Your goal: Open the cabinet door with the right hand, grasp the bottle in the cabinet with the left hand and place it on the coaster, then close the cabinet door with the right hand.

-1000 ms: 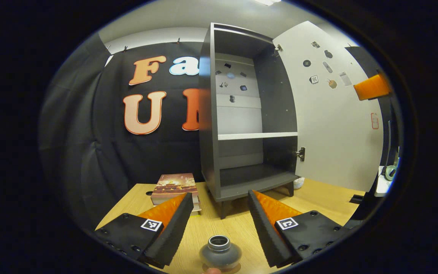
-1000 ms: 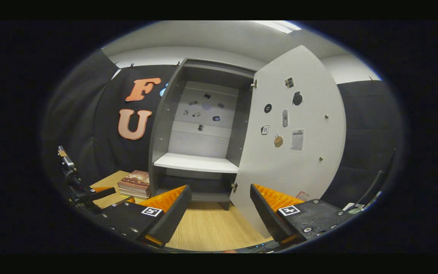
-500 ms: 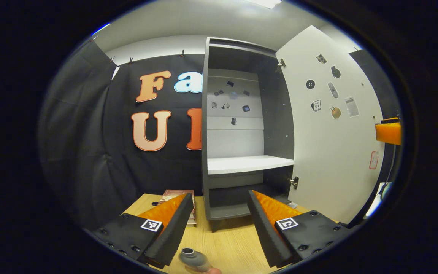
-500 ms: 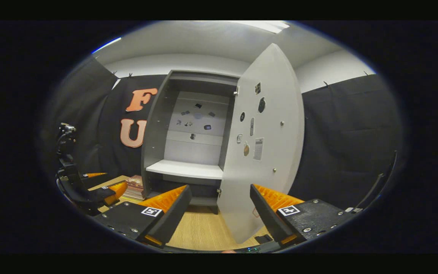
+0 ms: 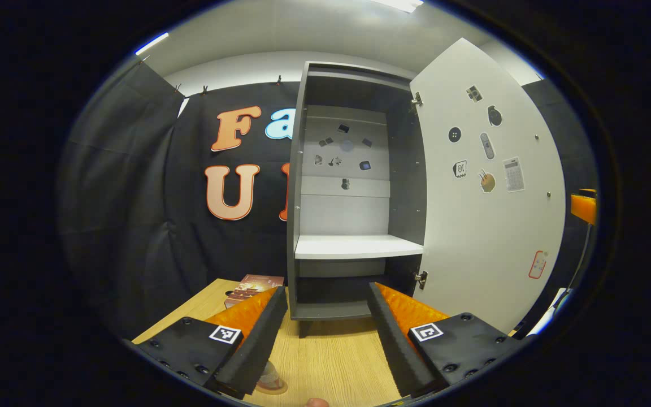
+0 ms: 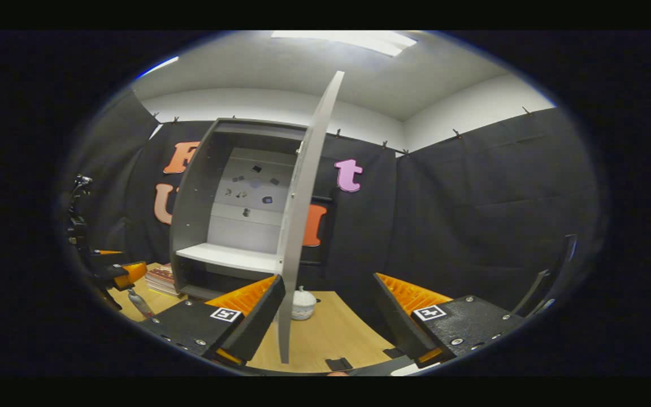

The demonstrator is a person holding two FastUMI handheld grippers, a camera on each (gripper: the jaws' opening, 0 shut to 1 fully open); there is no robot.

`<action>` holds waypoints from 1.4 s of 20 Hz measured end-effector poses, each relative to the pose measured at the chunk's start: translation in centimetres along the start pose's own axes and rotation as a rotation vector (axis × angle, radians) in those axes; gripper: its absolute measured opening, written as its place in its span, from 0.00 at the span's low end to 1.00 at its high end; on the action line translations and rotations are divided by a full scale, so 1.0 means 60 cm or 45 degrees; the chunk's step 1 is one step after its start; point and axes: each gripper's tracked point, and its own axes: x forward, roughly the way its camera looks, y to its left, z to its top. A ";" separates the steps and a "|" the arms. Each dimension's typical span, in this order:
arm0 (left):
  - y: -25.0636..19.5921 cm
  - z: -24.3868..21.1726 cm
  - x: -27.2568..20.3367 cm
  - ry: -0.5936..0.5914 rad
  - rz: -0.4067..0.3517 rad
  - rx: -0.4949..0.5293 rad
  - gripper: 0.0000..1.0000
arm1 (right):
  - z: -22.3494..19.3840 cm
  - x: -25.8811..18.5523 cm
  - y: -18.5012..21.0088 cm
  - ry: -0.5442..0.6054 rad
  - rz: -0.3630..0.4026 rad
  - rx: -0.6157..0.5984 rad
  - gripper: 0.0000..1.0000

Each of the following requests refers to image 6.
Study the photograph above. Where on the white cabinet shelf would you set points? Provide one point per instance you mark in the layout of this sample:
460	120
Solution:
229	257

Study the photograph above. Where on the white lidded ceramic jar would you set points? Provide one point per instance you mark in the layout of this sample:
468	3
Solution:
304	305

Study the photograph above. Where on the stack of books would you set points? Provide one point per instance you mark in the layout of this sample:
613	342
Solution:
161	280

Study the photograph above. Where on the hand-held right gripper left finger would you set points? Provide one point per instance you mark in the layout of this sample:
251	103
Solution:
257	322

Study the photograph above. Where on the small black block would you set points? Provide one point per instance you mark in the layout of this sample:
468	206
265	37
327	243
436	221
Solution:
339	364

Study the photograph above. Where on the grey cabinet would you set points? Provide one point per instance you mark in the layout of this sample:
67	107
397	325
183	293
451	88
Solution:
190	215

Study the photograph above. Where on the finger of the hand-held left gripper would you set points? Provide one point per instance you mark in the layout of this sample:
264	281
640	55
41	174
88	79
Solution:
130	274
108	254

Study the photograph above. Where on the white cabinet door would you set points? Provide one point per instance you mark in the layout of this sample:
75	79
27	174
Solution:
303	198

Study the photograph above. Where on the black backdrop cloth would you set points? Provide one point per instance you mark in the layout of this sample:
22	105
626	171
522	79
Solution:
472	226

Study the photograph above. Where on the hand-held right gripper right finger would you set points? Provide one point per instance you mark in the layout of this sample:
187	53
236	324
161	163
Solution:
399	322

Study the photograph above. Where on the long ceiling light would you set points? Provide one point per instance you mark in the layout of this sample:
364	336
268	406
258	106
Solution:
157	66

